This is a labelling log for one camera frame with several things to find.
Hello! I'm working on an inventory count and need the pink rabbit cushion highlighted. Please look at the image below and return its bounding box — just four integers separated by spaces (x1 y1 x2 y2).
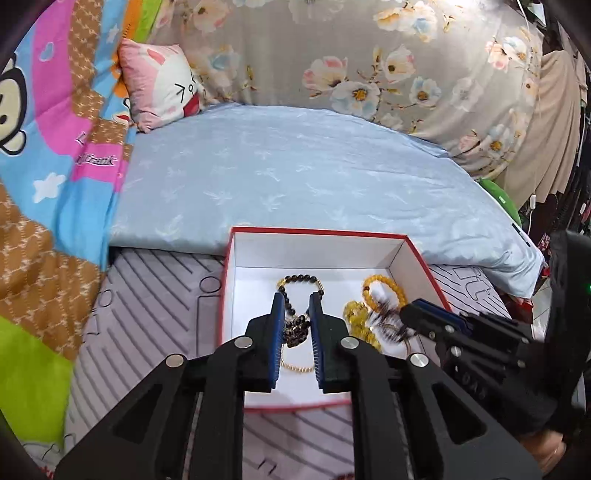
118 39 204 133

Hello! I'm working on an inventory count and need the garnet small bead strand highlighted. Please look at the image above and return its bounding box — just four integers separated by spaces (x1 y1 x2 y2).
363 287 416 344

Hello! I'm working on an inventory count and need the orange bead bracelet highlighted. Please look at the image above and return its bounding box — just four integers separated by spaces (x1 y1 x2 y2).
361 274 409 315

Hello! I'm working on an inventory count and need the colourful monkey cartoon blanket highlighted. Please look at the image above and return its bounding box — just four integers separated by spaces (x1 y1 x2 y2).
1 1 142 479

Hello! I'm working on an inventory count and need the white cable with switch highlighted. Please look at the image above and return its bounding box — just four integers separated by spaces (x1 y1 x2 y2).
514 0 546 211

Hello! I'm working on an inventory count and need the grey floral blanket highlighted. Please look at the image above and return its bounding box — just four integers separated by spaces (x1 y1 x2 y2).
148 1 542 178

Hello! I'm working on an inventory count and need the dark brown bead bracelet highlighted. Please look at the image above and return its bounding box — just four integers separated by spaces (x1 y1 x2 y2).
276 273 326 319

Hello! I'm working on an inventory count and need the green plastic object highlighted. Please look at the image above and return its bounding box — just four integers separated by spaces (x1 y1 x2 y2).
478 178 522 227

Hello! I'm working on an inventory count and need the yellow glass bead bracelet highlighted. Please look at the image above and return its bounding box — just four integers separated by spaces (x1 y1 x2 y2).
342 299 385 354

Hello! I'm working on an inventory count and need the gold bead bracelet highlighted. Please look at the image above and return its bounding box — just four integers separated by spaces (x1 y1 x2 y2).
276 287 320 374

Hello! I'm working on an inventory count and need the person's right hand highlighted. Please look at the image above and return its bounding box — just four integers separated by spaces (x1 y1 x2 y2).
519 429 566 474

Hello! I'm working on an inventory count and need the light blue satin quilt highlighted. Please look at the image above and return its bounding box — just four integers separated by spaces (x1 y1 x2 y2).
110 105 544 298

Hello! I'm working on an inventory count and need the beige curtain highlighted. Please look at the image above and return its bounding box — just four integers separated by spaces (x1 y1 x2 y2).
496 50 581 208

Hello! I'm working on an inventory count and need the red open jewelry box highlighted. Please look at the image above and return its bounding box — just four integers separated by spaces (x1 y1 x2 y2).
217 227 452 413

